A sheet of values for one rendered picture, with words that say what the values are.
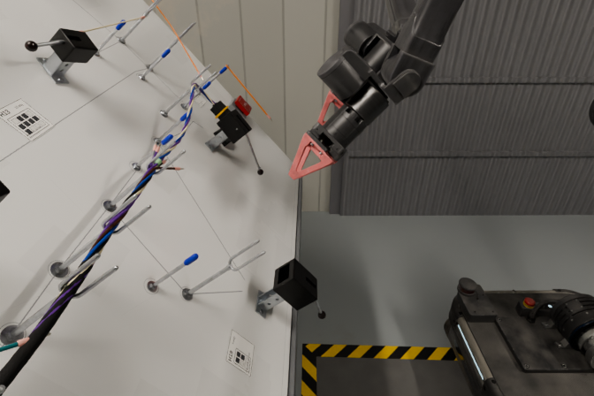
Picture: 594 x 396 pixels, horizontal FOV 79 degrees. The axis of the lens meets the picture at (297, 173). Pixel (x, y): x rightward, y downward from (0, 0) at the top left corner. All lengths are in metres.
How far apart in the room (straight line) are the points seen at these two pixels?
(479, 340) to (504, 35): 1.49
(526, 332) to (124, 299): 1.47
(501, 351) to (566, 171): 1.51
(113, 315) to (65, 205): 0.14
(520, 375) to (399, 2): 1.26
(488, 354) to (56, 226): 1.43
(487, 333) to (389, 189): 1.09
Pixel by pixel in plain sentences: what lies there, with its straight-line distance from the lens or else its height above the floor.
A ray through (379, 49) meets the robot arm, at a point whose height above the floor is 1.31.
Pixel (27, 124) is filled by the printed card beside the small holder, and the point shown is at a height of 1.27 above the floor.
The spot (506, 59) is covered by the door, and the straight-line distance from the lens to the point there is 2.32.
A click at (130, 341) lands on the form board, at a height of 1.07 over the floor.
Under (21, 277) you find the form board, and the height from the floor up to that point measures 1.17.
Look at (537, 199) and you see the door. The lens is 2.85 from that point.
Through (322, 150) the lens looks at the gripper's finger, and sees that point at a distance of 0.59.
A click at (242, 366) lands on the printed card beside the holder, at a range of 0.58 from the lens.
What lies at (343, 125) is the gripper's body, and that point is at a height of 1.21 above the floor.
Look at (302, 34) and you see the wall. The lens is 2.05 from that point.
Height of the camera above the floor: 1.43
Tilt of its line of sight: 29 degrees down
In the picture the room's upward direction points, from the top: straight up
